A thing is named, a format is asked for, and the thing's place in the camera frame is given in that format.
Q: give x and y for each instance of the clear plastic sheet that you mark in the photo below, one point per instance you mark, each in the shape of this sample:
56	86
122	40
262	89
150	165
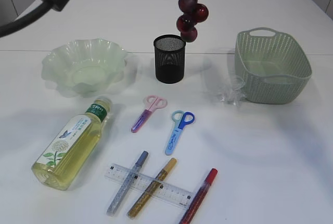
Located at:
230	91

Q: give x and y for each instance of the dark red grape bunch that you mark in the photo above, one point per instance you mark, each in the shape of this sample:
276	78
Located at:
193	14

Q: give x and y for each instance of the green tea bottle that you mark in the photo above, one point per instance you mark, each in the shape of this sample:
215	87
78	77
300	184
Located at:
62	160

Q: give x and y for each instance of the black mesh pen holder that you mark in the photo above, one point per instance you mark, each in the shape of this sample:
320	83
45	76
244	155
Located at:
169	58

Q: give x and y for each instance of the blue glitter pen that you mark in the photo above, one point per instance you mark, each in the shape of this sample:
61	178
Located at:
113	207

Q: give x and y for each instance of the gold glitter pen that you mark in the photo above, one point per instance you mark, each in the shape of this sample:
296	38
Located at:
146	195

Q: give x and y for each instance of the green wavy plastic plate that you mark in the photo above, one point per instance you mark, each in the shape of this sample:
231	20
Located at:
84	66

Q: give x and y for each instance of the clear plastic ruler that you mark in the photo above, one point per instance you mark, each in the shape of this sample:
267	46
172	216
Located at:
165	192

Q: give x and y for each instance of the red glitter pen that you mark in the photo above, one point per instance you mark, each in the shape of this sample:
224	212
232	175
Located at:
199	197

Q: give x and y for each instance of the green woven plastic basket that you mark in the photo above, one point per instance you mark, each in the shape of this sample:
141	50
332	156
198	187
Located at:
274	69

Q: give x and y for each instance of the pink capped scissors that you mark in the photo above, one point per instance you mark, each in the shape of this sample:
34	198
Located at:
152	103

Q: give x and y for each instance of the blue capped scissors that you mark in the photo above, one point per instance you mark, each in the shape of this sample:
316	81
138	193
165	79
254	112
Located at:
181	120

